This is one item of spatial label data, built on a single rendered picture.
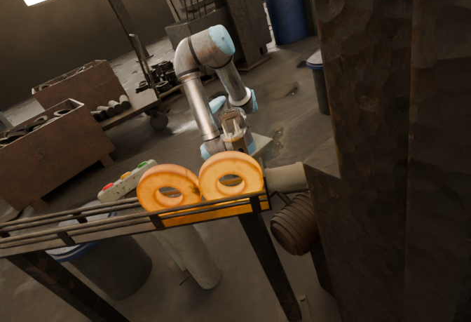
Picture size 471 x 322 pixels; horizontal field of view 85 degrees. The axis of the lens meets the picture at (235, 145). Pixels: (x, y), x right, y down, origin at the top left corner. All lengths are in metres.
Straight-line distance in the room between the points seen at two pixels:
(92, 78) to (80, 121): 1.62
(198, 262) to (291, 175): 0.70
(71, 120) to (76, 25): 9.75
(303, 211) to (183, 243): 0.54
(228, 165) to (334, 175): 0.31
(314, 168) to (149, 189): 0.42
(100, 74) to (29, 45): 8.08
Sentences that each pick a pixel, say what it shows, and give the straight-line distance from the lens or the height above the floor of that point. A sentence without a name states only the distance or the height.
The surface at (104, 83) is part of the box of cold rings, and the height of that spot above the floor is 0.48.
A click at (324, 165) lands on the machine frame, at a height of 0.87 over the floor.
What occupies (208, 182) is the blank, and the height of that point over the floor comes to 0.73.
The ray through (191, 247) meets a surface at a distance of 1.12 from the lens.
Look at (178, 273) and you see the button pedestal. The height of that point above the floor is 0.01.
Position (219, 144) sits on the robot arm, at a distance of 1.04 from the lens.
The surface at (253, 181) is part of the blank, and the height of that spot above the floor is 0.70.
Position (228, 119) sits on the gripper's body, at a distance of 0.84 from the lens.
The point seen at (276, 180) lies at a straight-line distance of 0.61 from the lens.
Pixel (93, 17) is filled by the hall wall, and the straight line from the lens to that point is 12.39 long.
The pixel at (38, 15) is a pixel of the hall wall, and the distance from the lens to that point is 12.27.
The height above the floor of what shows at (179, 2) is 1.04.
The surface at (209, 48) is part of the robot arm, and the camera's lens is 1.01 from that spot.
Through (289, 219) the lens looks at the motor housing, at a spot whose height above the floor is 0.53.
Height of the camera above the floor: 1.09
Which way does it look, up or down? 31 degrees down
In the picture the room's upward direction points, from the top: 22 degrees counter-clockwise
